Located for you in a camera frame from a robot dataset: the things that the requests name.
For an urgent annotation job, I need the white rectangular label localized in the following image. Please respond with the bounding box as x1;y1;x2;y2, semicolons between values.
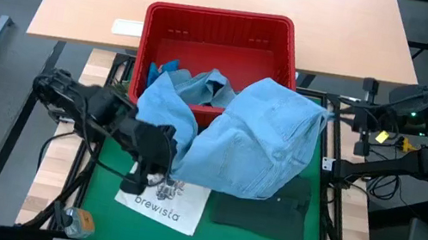
110;16;145;39

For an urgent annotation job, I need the yellow cable tag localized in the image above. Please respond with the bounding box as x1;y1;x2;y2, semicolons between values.
374;129;391;145

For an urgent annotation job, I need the dark green shirt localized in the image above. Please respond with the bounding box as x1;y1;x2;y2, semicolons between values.
206;162;315;240

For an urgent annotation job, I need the red plastic laundry bin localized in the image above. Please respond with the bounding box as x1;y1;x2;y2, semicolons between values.
125;0;308;145

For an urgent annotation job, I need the bright blue cloth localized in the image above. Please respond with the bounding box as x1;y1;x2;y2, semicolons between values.
145;55;181;91

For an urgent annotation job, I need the black cable coil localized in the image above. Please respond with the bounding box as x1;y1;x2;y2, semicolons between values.
365;169;404;204

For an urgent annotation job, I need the clear bottle orange label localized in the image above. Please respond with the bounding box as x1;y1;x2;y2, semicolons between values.
48;199;99;240

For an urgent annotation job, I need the light blue denim garment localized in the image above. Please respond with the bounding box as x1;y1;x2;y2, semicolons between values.
123;55;333;212

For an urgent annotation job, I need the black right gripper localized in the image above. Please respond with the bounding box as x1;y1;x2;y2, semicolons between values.
321;71;404;163

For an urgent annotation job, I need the small potted plant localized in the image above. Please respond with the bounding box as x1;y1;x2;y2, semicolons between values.
111;79;134;101

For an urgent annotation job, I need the black metal table frame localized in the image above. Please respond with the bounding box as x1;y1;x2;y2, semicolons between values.
17;42;404;240

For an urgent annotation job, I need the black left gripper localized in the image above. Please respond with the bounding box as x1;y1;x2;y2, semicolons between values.
110;115;181;200

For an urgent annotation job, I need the white printed tote bag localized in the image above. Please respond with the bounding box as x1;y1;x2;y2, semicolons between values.
110;160;214;239

